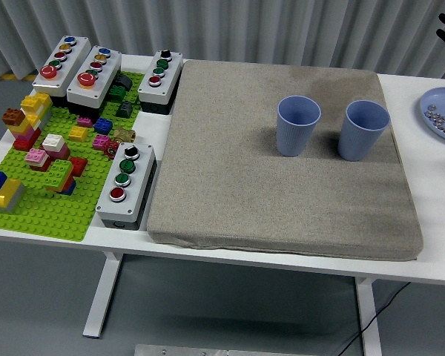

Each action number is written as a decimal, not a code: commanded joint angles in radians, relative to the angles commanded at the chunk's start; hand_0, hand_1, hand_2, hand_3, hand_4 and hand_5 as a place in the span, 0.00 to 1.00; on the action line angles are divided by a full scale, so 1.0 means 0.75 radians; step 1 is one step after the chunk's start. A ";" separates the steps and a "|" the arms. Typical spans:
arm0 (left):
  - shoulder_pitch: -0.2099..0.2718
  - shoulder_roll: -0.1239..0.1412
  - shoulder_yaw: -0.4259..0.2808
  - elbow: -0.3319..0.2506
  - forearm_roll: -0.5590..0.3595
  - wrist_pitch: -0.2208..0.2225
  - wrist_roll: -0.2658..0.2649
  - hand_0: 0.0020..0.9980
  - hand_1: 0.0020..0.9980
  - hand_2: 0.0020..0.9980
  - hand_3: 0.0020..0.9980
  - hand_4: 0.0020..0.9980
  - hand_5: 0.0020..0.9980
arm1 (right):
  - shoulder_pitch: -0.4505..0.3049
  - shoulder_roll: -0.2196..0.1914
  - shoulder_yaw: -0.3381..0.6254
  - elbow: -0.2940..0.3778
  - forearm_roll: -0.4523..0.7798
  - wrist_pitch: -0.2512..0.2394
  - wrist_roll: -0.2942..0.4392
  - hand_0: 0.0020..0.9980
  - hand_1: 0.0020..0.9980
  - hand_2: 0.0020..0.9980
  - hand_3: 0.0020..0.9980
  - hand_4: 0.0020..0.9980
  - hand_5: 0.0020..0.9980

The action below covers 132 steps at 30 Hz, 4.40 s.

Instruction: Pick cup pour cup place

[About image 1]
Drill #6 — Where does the four-button control box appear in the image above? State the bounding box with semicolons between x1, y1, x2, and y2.
136;49;184;115
95;142;159;231

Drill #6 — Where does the blue plate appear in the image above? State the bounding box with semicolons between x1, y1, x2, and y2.
419;87;445;145

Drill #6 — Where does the grey-brown cushion mat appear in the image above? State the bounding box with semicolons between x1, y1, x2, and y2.
147;59;425;263

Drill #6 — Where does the dark grey sloped brick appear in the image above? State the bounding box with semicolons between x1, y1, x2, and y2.
115;73;134;90

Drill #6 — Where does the white pleated curtain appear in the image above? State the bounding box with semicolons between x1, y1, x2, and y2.
0;0;445;81

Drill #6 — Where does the red valve handle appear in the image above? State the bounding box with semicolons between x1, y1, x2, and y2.
102;139;120;160

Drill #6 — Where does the yellow white brick stack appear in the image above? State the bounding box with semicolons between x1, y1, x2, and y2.
20;92;54;129

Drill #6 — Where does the brass valve fitting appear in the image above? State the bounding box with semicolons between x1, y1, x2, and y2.
113;126;136;144

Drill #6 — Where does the five-button control box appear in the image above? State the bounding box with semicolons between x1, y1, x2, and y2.
31;35;93;108
65;44;122;119

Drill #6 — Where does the black floor cable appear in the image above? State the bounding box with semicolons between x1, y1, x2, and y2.
335;281;412;356

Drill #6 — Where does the brown yellow red brick tower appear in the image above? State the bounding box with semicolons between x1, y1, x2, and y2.
1;107;42;152

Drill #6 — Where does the green orange blue brick stack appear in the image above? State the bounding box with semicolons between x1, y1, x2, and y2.
42;159;77;197

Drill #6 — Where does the magenta brick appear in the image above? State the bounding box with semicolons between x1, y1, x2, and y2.
92;133;111;151

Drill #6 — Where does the green brick baseplate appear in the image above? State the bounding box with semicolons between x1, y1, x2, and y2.
0;70;146;243

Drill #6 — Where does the yellow grey brick stack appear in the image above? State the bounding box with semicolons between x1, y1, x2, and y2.
0;178;25;214

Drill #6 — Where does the dark green brick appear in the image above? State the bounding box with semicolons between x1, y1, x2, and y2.
108;84;128;103

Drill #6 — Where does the white table leg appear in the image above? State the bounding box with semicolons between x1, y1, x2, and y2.
82;251;123;339
354;276;383;356

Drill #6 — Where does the white pink brick stack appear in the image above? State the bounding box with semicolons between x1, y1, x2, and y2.
41;133;72;161

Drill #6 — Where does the blue ribbed plastic cup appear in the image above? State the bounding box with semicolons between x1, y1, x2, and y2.
276;95;322;157
337;99;391;162

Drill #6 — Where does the pink red brick stack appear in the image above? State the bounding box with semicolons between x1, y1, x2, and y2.
24;148;53;173

